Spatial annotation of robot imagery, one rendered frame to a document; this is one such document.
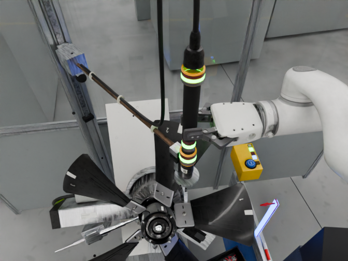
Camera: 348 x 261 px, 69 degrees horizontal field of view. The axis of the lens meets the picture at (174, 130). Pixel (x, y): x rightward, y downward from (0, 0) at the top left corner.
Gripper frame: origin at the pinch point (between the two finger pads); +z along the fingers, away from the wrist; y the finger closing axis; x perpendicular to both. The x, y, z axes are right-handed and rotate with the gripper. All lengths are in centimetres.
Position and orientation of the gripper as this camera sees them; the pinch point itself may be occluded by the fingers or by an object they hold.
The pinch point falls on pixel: (190, 126)
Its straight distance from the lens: 57.5
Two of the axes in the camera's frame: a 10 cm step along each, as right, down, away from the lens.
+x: 0.0, -6.7, -7.4
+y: -1.4, -7.4, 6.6
